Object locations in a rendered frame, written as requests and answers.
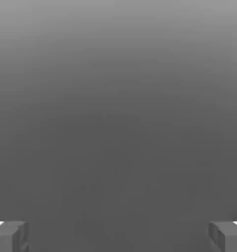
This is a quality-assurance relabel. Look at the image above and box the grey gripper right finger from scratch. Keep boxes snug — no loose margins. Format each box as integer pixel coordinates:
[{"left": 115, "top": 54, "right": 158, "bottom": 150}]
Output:
[{"left": 208, "top": 220, "right": 237, "bottom": 252}]

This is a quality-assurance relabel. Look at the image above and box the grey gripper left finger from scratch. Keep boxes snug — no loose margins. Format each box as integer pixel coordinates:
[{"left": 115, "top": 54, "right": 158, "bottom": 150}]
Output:
[{"left": 0, "top": 220, "right": 30, "bottom": 252}]

